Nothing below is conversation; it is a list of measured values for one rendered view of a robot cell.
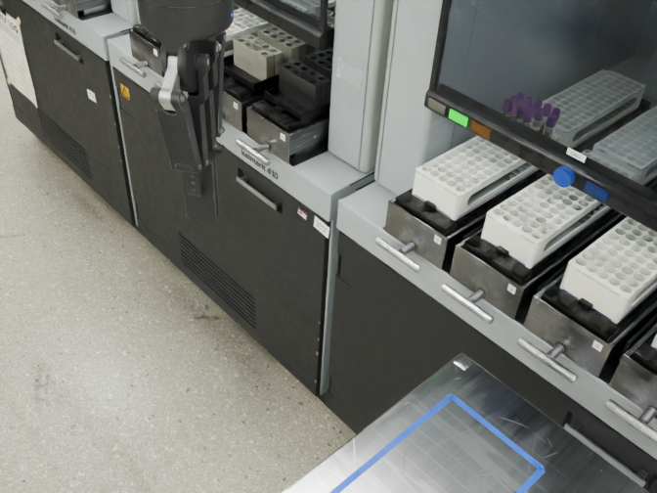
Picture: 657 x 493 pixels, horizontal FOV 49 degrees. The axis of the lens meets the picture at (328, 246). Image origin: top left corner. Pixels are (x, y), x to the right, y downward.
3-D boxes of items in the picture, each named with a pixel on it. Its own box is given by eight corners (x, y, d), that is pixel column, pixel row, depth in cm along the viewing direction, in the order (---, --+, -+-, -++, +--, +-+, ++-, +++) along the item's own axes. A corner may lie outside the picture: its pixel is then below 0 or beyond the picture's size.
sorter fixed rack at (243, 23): (282, 20, 181) (282, -5, 177) (308, 33, 176) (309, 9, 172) (181, 52, 165) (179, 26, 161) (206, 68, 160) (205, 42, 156)
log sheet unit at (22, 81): (8, 83, 260) (-19, -15, 236) (43, 114, 245) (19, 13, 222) (1, 85, 258) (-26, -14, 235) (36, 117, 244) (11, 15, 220)
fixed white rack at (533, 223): (577, 176, 135) (587, 148, 131) (625, 201, 129) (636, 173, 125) (477, 242, 119) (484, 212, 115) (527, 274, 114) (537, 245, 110)
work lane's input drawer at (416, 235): (589, 112, 167) (600, 76, 161) (643, 137, 160) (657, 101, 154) (366, 241, 128) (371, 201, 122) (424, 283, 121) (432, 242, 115)
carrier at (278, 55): (283, 78, 154) (283, 52, 150) (276, 81, 153) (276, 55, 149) (249, 59, 161) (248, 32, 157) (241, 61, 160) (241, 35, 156)
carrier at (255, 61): (274, 81, 153) (274, 55, 149) (267, 84, 152) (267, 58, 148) (240, 62, 159) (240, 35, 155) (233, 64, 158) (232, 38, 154)
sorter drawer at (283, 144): (455, 49, 189) (460, 16, 183) (498, 68, 181) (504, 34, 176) (230, 143, 150) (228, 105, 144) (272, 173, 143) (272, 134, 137)
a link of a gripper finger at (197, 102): (210, 51, 60) (204, 58, 58) (216, 165, 67) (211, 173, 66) (164, 44, 60) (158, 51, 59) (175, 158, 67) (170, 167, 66)
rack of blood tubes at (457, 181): (510, 141, 143) (517, 113, 139) (553, 163, 138) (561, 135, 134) (409, 198, 127) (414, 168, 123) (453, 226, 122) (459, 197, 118)
